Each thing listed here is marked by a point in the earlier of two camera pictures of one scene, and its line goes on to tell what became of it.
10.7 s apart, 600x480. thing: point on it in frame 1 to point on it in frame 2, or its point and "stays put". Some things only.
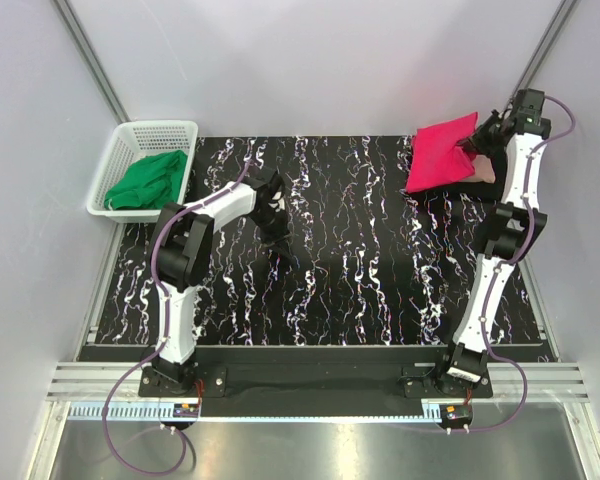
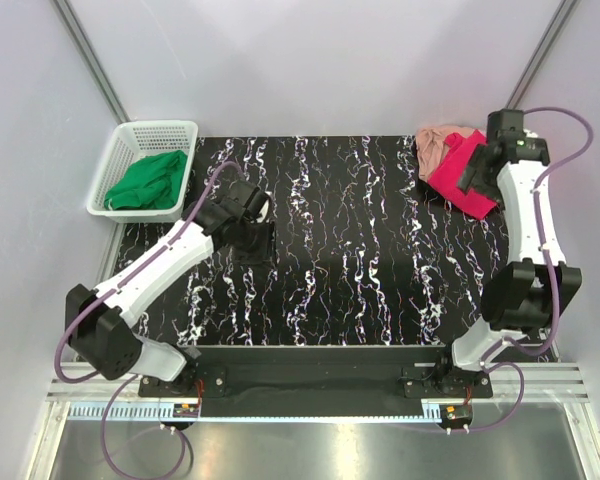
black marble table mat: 370,264 stays put
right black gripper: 477,144 to 471,177
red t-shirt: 437,154 to 446,178
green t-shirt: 148,183 stays put
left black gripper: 280,238 to 267,252
